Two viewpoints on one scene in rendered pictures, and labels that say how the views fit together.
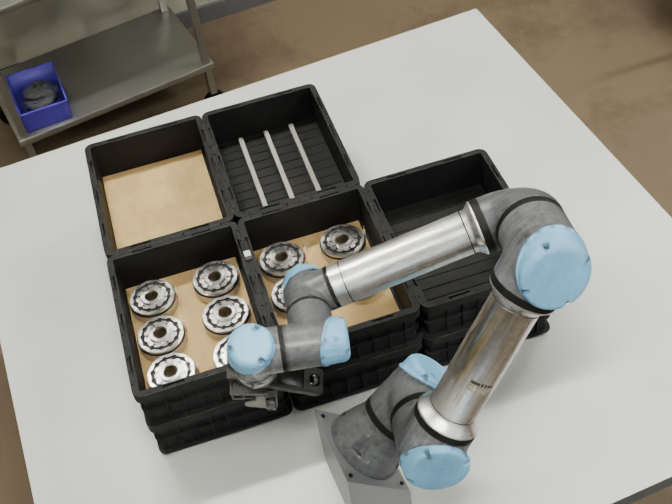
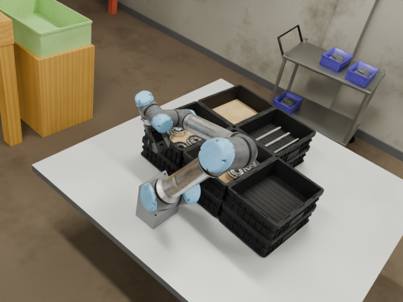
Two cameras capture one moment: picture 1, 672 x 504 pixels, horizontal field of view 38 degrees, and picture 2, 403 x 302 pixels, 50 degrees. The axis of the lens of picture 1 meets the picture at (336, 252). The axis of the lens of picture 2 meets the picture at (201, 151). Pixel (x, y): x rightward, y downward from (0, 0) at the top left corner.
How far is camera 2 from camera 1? 117 cm
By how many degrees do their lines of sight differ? 36
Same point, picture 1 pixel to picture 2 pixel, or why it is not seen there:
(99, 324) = not seen: hidden behind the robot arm
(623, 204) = (357, 275)
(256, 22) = (387, 160)
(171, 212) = (233, 118)
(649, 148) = not seen: outside the picture
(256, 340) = (145, 96)
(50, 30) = (319, 96)
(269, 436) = not seen: hidden behind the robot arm
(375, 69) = (360, 168)
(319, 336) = (158, 114)
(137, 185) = (239, 108)
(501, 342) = (189, 169)
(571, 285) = (212, 163)
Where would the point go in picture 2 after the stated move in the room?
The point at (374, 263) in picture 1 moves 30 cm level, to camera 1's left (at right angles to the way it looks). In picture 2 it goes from (200, 121) to (161, 84)
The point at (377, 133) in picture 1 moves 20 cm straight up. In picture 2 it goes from (326, 176) to (339, 150)
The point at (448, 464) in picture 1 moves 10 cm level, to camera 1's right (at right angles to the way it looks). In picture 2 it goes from (149, 197) to (162, 214)
